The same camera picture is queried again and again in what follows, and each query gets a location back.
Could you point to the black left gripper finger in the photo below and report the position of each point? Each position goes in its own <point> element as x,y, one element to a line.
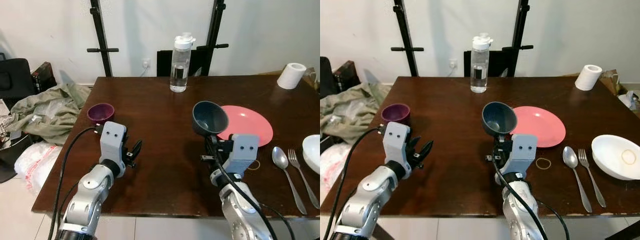
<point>136,147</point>
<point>426,148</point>
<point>413,142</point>

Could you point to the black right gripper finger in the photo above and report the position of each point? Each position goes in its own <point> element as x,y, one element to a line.
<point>498,141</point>
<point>209,140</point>

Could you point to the dark blue bowl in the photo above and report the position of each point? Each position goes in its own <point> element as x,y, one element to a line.
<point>498,118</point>
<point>209,117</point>

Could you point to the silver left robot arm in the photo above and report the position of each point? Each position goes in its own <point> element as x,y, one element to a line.
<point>370,200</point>
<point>87,195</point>

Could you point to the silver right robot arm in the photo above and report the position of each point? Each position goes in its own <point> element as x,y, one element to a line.
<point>242,212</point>
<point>520,212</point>

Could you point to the tan rubber band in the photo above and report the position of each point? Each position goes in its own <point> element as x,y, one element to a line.
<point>536,163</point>
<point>622,157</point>
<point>248,165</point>

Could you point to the purple bowl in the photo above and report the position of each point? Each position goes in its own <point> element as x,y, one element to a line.
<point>395,113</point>
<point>100,113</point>

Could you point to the pink plate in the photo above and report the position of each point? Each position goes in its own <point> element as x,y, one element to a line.
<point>250,125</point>
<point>542,125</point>

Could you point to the steel spoon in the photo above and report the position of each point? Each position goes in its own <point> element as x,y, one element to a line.
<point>570,157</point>
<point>280,157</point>

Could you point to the olive green cloth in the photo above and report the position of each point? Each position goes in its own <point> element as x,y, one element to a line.
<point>50,111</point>
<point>350,107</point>

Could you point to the black chair back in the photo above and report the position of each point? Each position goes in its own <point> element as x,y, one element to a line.
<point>500,64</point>
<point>165,64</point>

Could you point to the clear water bottle white lid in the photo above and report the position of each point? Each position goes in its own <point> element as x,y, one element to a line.
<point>480,65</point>
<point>180,65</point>

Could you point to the steel fork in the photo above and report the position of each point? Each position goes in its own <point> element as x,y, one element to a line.
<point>299,170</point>
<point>588,170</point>

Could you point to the clear plastic bag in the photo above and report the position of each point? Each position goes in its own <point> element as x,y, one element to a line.
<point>35,161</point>
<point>331,161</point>

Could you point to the white bowl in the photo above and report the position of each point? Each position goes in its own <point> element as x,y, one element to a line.
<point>612,162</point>
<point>313,153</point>

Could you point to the dark brown box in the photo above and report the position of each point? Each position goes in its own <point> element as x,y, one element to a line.
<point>346,75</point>
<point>43,75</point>

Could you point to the white toilet paper roll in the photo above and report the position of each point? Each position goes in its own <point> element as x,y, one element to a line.
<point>588,77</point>
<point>291,76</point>

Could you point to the black stand pole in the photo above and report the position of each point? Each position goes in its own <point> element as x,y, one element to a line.
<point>407,37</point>
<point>215,35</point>
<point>102,37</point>
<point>518,35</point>

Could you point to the brown paper bag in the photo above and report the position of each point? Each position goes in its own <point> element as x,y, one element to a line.
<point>313,77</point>
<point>612,82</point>

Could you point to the white plastic bag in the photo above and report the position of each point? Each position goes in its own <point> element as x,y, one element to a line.
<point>630,100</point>

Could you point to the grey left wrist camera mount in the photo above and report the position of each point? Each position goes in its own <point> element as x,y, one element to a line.
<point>397,142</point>
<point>112,141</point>

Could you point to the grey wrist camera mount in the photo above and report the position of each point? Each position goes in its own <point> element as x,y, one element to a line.
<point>522,151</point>
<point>112,141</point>
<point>397,142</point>
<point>245,151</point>

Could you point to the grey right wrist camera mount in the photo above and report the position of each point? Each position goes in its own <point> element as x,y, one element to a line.
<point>522,151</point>
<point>245,151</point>

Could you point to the white wall outlet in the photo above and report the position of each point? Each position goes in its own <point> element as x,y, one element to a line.
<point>452,63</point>
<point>146,63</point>

